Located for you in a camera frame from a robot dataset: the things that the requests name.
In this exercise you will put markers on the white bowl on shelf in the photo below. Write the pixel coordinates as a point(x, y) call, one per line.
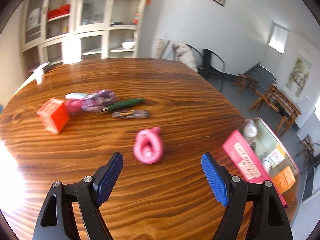
point(128, 44)

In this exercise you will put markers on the black metal chair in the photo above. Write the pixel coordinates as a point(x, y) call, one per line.
point(206, 69)

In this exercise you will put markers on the beige display cabinet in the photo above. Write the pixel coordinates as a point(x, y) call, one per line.
point(70, 31)

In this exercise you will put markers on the pink knotted rope toy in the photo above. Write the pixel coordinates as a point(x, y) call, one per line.
point(148, 147)

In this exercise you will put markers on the green pen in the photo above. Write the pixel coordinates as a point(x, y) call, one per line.
point(121, 105)

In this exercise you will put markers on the wooden side table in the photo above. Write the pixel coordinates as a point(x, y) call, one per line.
point(283, 105)

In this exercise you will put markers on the black chair by door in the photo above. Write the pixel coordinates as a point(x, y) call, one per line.
point(309, 151)

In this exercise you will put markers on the small white tube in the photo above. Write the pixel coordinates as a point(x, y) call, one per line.
point(75, 96)

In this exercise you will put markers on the white box on table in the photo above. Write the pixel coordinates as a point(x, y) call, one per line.
point(39, 72)

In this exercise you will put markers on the pink metal tin box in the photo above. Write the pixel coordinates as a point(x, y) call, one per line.
point(259, 155)

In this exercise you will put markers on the yellow white medicine box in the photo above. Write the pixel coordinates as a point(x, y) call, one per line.
point(276, 156)

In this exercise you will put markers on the hanging scroll painting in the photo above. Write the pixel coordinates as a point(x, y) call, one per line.
point(300, 72)

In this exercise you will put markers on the small wooden stool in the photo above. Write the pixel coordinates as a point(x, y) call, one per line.
point(244, 81)

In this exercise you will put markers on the white roll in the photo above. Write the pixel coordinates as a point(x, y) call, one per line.
point(249, 130)

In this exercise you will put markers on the leopard print plush pouch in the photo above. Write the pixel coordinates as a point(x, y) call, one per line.
point(96, 101)

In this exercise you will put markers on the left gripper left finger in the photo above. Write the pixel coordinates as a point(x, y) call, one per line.
point(56, 219)

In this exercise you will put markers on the black packaged lighter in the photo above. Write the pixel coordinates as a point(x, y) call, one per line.
point(131, 114)

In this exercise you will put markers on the light orange rubber cube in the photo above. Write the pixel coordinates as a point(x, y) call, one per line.
point(284, 180)

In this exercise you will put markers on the dark orange rubber cube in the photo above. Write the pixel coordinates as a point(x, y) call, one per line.
point(54, 115)

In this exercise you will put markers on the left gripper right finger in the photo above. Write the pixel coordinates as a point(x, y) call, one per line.
point(268, 218)

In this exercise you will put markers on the chair with beige jacket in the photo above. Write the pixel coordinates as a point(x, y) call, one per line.
point(183, 53)

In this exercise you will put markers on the wooden bench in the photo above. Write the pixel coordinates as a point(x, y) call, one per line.
point(262, 100)

